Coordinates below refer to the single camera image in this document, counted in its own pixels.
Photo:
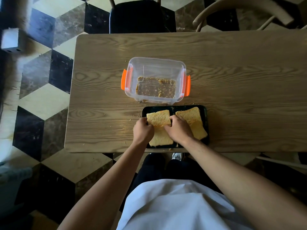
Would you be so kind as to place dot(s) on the black trousers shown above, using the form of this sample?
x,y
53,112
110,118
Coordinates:
x,y
165,168

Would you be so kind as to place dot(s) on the person's right hand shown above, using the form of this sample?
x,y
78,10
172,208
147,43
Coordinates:
x,y
180,131

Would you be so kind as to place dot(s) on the person's right forearm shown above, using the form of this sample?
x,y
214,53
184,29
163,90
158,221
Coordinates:
x,y
239,186

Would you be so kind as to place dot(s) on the white shoe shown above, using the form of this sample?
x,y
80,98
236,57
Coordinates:
x,y
177,156

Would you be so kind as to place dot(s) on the person's left fingers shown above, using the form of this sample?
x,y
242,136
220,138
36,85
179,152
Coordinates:
x,y
145,122

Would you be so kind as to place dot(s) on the toasted bread slice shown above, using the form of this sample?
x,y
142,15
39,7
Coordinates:
x,y
160,138
190,115
199,132
158,118

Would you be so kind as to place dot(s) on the black baking tray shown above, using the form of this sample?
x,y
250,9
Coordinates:
x,y
206,122

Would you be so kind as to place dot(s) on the person's right fingers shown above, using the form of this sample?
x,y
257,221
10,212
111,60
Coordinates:
x,y
173,123

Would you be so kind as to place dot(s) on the person's left hand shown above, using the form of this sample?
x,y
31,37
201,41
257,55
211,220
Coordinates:
x,y
142,132

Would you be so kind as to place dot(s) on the clear container with orange clips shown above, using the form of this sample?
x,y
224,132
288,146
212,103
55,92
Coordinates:
x,y
156,69

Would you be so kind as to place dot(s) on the white shirt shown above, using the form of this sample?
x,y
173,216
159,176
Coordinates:
x,y
177,205

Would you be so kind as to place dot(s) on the person's left forearm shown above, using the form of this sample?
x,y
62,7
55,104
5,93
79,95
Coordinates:
x,y
105,189

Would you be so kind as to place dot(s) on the chair with black cushion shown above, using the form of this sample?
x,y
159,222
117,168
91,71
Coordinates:
x,y
139,17

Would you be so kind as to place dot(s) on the white box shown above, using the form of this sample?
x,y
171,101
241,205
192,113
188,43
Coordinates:
x,y
10,40

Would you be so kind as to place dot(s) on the bread crumbs layer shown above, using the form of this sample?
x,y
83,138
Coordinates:
x,y
156,87

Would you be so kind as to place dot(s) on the light wooden armchair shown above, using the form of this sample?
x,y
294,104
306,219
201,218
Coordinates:
x,y
251,4

